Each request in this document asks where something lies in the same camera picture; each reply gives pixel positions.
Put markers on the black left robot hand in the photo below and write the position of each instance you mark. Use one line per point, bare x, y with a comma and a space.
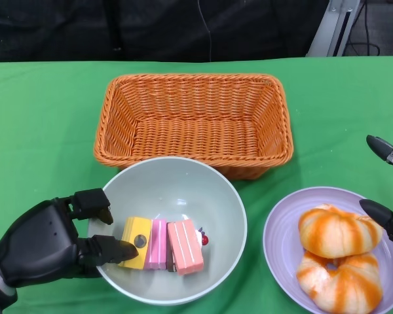
39, 248

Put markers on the grey aluminium frame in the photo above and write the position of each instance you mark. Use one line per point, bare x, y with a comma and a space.
332, 29

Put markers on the pink cake slice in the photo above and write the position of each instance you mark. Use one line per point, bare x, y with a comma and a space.
155, 245

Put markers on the dark brown chocolate cake slice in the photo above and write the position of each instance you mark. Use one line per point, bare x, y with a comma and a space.
171, 263

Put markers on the red brown cake slice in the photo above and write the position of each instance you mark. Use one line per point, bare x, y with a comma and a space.
185, 247

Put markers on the round pumpkin shaped bread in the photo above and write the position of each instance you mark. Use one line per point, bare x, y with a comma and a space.
337, 232

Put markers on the grey metal bowl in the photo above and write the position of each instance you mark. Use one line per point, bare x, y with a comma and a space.
170, 189

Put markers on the green tablecloth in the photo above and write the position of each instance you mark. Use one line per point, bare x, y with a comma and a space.
330, 114

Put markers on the black backdrop curtain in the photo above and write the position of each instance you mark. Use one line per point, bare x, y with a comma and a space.
85, 29

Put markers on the orange wicker basket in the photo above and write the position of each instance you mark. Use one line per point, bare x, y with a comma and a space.
196, 131

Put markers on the long orange striped bread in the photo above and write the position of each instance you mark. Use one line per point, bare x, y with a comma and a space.
344, 288

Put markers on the yellow cake block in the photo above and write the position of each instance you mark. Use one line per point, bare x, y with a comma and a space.
136, 229

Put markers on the white round plate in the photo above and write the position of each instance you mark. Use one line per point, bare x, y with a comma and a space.
281, 229

